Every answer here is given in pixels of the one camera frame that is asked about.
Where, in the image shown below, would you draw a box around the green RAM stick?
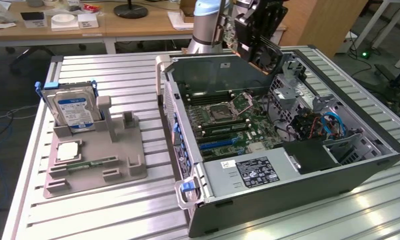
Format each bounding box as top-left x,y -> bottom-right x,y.
201,119 -> 251,137
65,159 -> 104,172

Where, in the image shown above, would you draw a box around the silver chipset heatsink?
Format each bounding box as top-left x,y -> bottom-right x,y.
248,142 -> 273,153

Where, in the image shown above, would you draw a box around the green motherboard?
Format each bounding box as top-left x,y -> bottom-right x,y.
182,84 -> 288,162

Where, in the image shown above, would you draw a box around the wooden desk white legs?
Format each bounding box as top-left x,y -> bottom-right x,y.
0,0 -> 196,55

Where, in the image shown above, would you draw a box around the silver CPU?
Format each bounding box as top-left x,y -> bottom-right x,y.
56,142 -> 81,161

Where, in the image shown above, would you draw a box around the white paper stack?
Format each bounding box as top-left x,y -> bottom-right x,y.
166,10 -> 194,31

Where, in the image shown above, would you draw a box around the green graphics card black cooler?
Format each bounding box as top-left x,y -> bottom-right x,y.
214,14 -> 285,76

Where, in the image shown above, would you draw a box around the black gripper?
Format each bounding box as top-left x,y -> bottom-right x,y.
235,0 -> 289,48

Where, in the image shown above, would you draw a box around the grey printed parts rack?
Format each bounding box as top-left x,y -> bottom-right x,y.
42,96 -> 148,200

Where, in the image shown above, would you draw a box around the white desk frame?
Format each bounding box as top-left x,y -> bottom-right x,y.
351,0 -> 400,68

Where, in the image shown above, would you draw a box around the black expansion slot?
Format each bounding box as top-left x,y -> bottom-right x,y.
197,134 -> 231,146

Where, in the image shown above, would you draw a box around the black round lamp base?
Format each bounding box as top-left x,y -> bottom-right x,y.
112,0 -> 150,20

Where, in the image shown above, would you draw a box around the silver socket cover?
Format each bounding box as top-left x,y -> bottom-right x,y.
231,91 -> 255,113

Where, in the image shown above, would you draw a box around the open black PC case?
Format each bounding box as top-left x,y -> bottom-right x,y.
154,48 -> 400,239

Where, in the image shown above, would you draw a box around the blue data wire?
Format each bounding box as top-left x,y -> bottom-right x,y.
320,112 -> 347,140

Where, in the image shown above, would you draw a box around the white box black top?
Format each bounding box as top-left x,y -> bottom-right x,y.
20,11 -> 49,29

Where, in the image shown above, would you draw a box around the silver drive cage bracket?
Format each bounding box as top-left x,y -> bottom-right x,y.
272,86 -> 301,106

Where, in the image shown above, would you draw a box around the hard disk blue label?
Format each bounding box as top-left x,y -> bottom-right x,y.
41,86 -> 97,133

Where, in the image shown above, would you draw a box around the blue disk caddy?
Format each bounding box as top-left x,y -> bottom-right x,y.
33,78 -> 104,122

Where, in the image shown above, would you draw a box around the black floor stand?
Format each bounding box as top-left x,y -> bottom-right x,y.
375,63 -> 400,103

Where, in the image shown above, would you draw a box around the white square dish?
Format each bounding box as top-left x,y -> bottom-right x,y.
49,14 -> 80,32

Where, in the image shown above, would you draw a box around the wooden cabinet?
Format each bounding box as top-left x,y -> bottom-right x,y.
276,0 -> 371,59

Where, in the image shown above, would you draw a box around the grey metal disk bay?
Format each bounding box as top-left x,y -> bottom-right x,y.
321,132 -> 383,166

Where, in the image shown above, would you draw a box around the open cardboard box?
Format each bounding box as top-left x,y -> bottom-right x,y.
178,0 -> 198,18

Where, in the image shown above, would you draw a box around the grey power supply unit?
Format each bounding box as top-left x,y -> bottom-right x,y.
202,147 -> 303,198

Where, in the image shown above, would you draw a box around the blue expansion slot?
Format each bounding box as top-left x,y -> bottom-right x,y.
198,139 -> 233,151

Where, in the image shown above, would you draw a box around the white labelled box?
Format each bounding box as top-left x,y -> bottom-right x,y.
76,13 -> 100,30

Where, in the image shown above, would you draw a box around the red packet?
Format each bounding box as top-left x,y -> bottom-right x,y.
81,2 -> 101,14

